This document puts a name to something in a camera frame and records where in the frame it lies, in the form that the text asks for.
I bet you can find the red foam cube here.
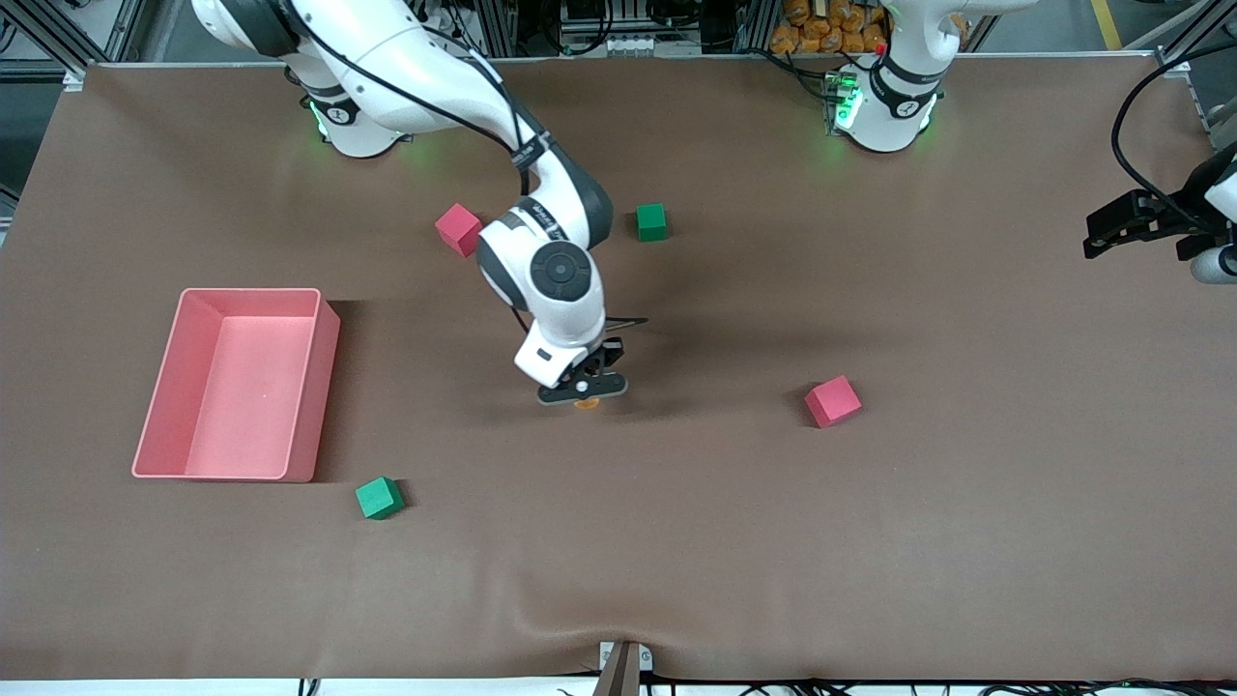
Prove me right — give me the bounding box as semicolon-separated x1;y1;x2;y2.
804;375;863;429
434;203;484;258

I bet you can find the brown table mat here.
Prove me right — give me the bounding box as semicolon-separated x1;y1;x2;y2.
0;58;1237;682

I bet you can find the pink plastic tray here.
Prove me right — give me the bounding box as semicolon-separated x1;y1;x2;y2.
130;287;340;482

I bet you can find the white terminal strip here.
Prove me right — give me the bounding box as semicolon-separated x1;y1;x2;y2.
601;34;704;57

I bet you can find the bag of orange bread rolls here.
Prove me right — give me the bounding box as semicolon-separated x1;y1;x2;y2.
770;0;888;56

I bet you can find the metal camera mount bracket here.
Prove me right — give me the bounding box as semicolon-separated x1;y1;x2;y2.
598;641;654;696

